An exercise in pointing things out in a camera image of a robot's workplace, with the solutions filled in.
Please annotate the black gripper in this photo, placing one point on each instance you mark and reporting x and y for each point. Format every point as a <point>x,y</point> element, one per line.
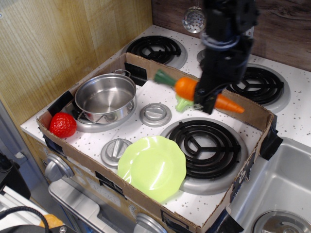
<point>219,69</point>

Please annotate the orange plastic toy carrot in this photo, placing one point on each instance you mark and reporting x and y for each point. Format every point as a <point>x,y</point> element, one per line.
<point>185,88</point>

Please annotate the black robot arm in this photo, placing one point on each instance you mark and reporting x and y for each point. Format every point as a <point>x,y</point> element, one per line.
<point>227,21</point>

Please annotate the light green plastic plate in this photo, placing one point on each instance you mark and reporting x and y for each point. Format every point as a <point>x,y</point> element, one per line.
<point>154,165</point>

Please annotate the light green toy broccoli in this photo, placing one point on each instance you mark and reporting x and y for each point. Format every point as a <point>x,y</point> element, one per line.
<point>182,104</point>

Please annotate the grey back stove knob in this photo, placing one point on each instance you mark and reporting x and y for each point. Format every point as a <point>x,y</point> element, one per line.
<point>201,57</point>

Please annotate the grey stove knob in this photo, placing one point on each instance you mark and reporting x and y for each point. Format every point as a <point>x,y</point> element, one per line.
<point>155,115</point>
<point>113,151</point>
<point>201,57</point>

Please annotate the grey centre stove knob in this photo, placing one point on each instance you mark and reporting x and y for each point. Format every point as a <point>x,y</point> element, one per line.
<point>155,115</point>

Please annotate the front right black burner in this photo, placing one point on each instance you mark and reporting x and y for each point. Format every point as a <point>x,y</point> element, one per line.
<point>214,152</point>

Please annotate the black burner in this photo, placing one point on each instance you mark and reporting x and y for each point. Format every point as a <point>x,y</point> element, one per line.
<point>214,152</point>
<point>161,49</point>
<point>263,86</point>

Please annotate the back right black burner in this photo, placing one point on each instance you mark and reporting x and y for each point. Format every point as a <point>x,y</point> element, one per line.
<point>263,86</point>

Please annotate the back left black burner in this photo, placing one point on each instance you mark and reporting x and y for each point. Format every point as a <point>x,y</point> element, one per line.
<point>161,49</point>

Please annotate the hanging metal strainer ladle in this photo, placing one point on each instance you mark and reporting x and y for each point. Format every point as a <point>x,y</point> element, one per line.
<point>194,19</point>

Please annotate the small stainless steel pot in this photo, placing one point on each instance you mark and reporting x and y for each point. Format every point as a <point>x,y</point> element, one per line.
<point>107,98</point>

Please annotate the grey front stove knob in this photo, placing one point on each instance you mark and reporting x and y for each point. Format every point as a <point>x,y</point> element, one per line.
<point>113,151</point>

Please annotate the grey toy sink basin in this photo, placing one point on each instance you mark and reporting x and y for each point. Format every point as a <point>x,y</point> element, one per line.
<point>281,183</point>

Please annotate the right grey oven knob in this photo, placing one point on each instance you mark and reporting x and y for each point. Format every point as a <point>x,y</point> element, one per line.
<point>146,224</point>

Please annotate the grey oven knob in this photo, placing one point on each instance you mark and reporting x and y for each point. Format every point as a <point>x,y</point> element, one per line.
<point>146,224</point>
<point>57,168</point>

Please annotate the silver sink drain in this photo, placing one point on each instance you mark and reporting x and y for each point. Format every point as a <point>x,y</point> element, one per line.
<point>279,221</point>

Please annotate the red plastic toy strawberry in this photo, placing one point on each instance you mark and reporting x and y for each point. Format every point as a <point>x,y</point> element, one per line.
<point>63,125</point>

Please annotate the brown cardboard fence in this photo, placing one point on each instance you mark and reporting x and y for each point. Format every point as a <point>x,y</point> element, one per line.
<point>190,212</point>

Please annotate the left grey oven knob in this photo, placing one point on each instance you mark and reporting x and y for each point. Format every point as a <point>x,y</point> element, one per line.
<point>57,168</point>

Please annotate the orange yellow object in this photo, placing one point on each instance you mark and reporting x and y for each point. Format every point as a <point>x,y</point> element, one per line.
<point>53,221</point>

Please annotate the black device at left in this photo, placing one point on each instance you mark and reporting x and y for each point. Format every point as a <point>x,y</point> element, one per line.
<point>11,177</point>

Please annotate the grey oven door handle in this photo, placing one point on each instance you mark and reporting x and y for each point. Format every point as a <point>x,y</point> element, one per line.
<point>87,208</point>

